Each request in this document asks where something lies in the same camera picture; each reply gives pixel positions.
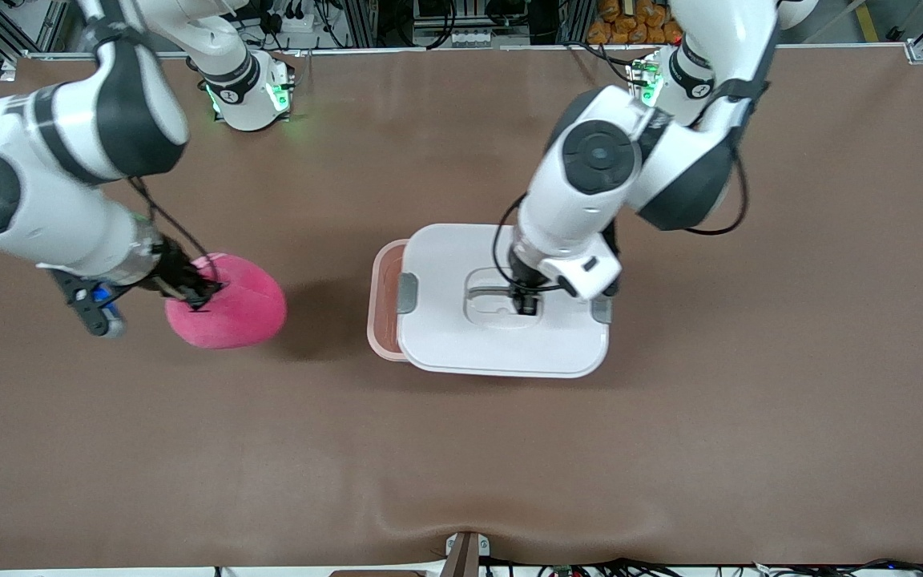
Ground metal table edge bracket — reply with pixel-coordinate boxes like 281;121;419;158
443;531;491;577

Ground pink translucent plastic box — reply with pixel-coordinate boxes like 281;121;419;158
367;239;411;361

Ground white power strip with plugs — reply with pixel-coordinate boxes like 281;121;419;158
257;0;320;34

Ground pink plush toy with eyes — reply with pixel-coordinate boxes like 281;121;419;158
165;252;287;350

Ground white box lid grey latches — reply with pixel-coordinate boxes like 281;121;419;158
396;223;611;378

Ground orange bread pile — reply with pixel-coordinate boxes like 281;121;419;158
587;0;683;45

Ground brown table mat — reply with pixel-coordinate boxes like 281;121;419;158
0;44;923;571

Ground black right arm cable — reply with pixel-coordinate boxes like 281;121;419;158
127;175;224;291

